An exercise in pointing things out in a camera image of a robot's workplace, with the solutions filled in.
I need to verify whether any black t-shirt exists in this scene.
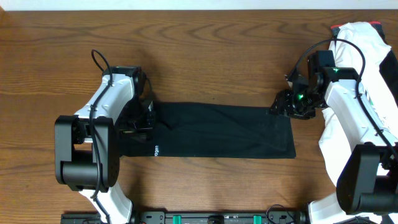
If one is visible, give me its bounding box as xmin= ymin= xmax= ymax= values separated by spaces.
xmin=119 ymin=102 xmax=296 ymax=159

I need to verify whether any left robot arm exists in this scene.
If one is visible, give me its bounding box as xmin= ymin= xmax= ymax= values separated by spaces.
xmin=55 ymin=66 xmax=155 ymax=223

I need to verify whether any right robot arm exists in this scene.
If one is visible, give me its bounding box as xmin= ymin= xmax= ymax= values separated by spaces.
xmin=270 ymin=67 xmax=397 ymax=223

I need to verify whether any white clothes pile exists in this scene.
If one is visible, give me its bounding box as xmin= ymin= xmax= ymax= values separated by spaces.
xmin=317 ymin=21 xmax=398 ymax=224

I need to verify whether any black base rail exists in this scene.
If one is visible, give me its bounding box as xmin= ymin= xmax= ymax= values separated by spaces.
xmin=60 ymin=207 xmax=308 ymax=224

